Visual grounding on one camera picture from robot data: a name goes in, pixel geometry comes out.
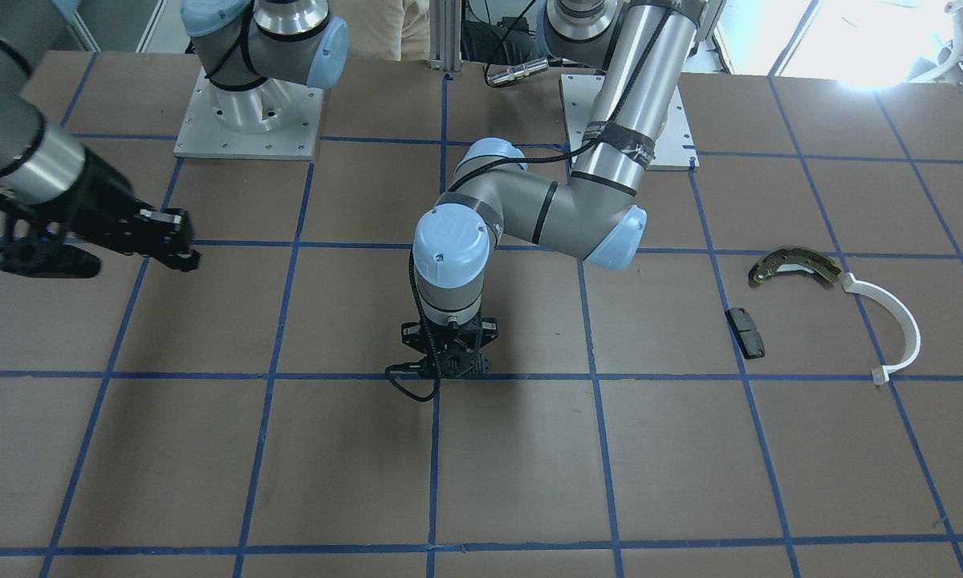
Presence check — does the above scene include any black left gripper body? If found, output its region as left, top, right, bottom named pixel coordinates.
left=385, top=313, right=498, bottom=402

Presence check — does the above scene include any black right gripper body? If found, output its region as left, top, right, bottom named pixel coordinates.
left=0, top=149, right=193, bottom=279

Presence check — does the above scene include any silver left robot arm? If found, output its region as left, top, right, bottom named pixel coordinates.
left=385, top=1, right=708, bottom=389

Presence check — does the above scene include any dark grey brake pad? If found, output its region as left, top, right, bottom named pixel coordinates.
left=725, top=307, right=766, bottom=360

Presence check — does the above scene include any person in beige shirt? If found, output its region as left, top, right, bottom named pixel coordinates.
left=330, top=1, right=430, bottom=61

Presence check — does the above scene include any olive metal brake shoe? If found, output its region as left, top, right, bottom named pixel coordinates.
left=748, top=246, right=844, bottom=287

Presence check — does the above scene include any white curved plastic part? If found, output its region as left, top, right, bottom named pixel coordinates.
left=838, top=271, right=922, bottom=385

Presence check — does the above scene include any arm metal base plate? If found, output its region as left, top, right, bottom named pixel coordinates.
left=561, top=73, right=699, bottom=171
left=173, top=70, right=324, bottom=161

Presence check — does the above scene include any aluminium frame post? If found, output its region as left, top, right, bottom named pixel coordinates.
left=428, top=0, right=463, bottom=74

